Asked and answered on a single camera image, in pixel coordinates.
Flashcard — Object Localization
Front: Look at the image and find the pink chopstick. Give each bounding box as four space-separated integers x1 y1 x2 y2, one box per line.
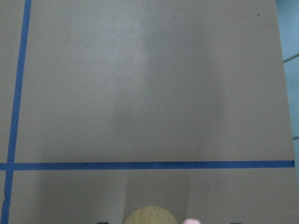
183 218 201 224

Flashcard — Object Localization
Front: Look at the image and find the yellow wooden cup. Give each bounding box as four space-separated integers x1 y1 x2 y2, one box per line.
124 205 178 224

